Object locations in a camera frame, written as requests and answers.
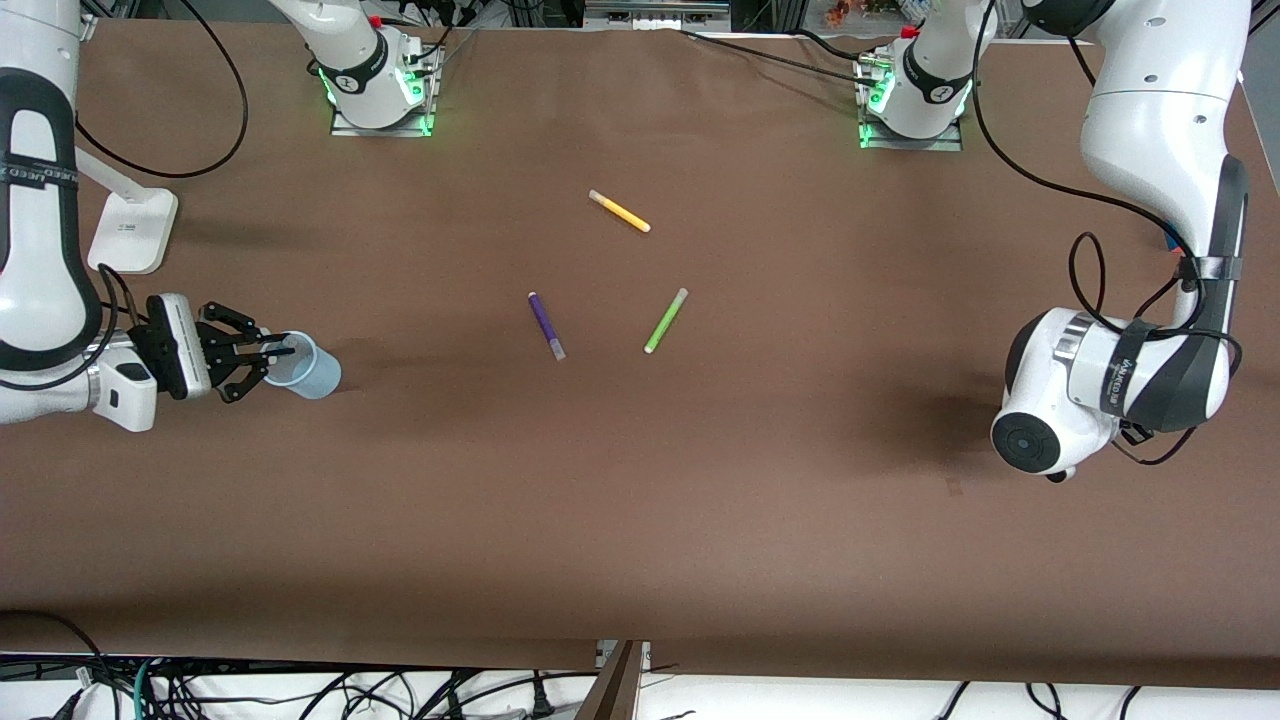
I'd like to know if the black floor cable bundle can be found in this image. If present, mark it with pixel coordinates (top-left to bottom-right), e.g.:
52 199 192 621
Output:
150 665 601 720

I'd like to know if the brown table cover sheet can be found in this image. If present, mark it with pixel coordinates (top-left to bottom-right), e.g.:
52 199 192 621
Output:
0 18 1280 691

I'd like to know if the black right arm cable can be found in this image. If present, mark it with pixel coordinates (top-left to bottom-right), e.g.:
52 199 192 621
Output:
74 0 250 181

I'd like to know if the green marker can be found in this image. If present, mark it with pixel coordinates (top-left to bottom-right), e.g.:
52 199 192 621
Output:
643 287 690 355

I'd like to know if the grey equipment box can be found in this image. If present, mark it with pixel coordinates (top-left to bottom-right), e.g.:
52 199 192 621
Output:
583 0 733 31

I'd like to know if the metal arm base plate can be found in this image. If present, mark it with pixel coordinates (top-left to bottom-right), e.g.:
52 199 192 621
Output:
857 50 965 153
329 40 438 139

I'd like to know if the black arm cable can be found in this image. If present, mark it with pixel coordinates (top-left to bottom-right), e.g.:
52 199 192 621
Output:
971 0 1197 257
74 0 250 181

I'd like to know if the metal table leg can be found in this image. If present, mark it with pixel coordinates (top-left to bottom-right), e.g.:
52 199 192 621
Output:
574 640 653 720

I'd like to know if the black cable across table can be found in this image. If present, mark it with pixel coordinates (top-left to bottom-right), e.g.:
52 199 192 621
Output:
678 27 886 89

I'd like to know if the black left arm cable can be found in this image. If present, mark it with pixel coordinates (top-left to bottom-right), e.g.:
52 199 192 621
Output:
971 0 1197 257

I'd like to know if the purple marker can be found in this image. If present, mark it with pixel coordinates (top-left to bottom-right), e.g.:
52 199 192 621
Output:
527 291 568 362

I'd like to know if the black looped floor cable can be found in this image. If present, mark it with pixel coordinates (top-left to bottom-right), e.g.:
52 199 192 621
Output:
0 609 113 720

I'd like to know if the translucent blue plastic cup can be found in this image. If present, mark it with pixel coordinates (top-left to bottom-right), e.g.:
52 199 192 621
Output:
257 330 343 401

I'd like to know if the yellow marker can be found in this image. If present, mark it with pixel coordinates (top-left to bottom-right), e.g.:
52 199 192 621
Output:
588 189 652 234

